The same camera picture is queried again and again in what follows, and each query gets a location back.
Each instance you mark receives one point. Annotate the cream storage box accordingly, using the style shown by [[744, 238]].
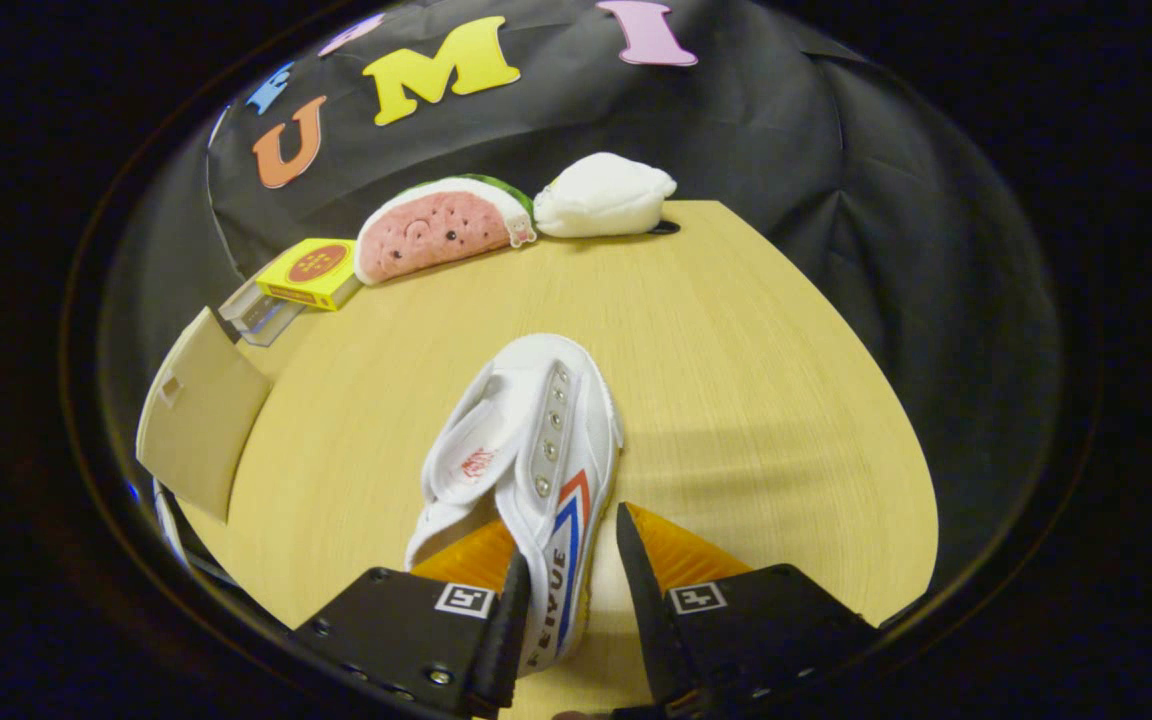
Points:
[[201, 420]]

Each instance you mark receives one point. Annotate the yellow book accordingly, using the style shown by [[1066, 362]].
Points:
[[311, 270]]

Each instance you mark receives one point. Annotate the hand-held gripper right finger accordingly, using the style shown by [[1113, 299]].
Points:
[[766, 625]]

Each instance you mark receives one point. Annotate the white plush toy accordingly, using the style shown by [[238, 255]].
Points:
[[601, 195]]

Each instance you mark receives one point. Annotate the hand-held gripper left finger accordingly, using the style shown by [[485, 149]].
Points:
[[406, 630]]

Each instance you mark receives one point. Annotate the white shoe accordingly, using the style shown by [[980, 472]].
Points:
[[536, 440]]

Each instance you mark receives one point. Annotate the watermelon slice plush toy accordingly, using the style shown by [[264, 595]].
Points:
[[431, 235]]

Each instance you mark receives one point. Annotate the beige book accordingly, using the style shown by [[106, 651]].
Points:
[[236, 300]]

